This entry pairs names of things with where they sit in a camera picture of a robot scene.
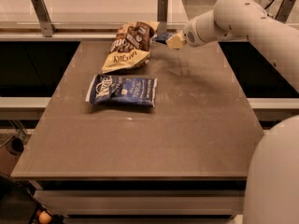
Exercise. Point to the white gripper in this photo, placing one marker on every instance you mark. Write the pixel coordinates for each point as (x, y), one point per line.
(191, 34)

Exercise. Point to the blue rxbar blueberry wrapper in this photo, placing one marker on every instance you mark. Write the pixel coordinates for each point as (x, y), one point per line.
(161, 38)

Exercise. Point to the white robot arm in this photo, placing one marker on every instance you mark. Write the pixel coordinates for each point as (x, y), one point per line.
(269, 70)

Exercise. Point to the brown chip bag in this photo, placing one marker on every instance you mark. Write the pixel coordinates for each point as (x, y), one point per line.
(131, 47)

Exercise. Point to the blue kettle chip bag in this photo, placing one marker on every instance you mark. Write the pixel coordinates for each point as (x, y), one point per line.
(105, 89)

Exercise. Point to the dark round bin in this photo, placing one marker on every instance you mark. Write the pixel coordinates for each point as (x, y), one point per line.
(15, 146)

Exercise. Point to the orange ball on floor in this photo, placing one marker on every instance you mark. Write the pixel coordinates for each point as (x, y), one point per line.
(44, 218)

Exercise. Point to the middle metal rail bracket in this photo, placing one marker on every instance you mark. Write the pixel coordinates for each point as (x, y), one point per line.
(162, 12)

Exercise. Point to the metal rail bracket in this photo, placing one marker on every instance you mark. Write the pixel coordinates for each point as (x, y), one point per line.
(46, 26)
(284, 10)
(162, 12)

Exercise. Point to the right metal rail bracket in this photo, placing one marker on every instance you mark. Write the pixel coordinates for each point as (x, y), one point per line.
(284, 10)

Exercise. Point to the left metal rail bracket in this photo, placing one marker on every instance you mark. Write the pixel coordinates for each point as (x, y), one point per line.
(46, 26)

